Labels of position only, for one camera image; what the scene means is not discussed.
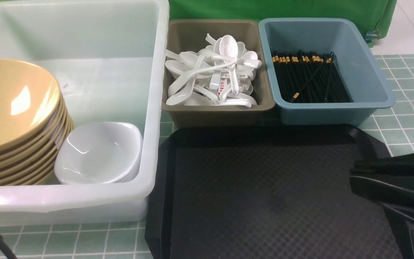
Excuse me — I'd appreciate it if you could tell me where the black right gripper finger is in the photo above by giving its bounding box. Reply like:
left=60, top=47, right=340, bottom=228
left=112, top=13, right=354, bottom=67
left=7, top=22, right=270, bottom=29
left=352, top=153, right=414, bottom=177
left=349, top=176, right=414, bottom=225

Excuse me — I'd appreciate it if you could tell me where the stack of yellow bowls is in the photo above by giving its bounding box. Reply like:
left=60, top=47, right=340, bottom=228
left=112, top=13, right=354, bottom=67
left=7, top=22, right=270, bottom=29
left=0, top=59, right=74, bottom=186

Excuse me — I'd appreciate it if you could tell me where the stack of white dishes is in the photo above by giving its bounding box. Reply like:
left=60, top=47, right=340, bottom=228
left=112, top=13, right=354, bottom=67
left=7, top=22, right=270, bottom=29
left=54, top=122, right=143, bottom=184

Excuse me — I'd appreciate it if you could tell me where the blue chopstick bin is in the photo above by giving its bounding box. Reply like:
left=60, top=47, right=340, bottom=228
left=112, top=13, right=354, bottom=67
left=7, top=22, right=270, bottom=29
left=258, top=18, right=396, bottom=126

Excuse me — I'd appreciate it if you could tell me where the bundle of black chopsticks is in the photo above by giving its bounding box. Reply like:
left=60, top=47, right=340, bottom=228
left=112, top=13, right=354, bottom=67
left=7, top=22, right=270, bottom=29
left=271, top=50, right=353, bottom=103

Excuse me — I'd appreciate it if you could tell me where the green backdrop cloth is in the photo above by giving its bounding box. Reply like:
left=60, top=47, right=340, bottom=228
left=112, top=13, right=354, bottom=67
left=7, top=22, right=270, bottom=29
left=169, top=0, right=397, bottom=46

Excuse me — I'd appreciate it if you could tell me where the large white plastic tub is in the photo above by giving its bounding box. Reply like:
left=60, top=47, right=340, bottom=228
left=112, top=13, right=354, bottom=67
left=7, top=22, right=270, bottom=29
left=0, top=0, right=169, bottom=226

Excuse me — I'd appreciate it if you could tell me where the black serving tray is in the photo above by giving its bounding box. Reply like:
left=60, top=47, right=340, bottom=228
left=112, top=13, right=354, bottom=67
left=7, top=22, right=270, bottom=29
left=144, top=125, right=414, bottom=259

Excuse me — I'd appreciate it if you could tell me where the pile of white spoons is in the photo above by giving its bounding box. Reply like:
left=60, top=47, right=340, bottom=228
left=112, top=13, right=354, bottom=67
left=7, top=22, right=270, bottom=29
left=165, top=34, right=262, bottom=108

